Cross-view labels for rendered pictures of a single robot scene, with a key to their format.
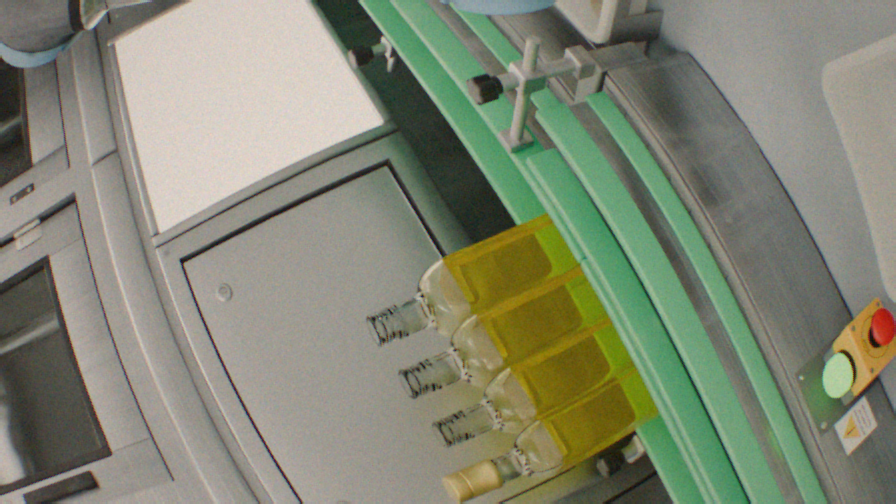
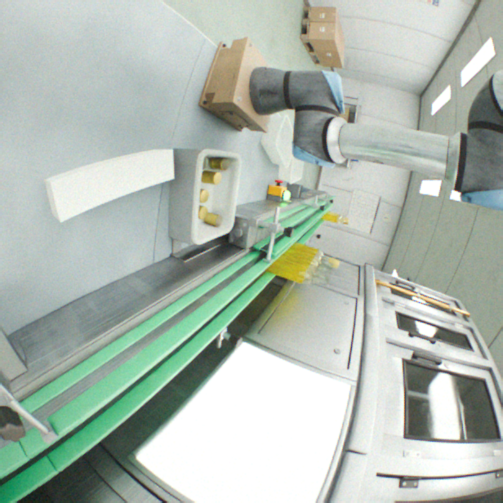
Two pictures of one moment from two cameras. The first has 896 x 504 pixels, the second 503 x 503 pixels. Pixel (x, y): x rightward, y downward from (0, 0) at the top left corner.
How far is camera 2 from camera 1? 1.19 m
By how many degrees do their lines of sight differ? 83
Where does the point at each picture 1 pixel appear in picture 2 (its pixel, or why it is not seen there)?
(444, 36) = (238, 282)
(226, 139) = (294, 392)
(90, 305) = (389, 402)
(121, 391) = (389, 369)
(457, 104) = (245, 297)
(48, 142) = not seen: outside the picture
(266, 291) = (323, 341)
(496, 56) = (236, 270)
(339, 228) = (288, 335)
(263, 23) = (210, 432)
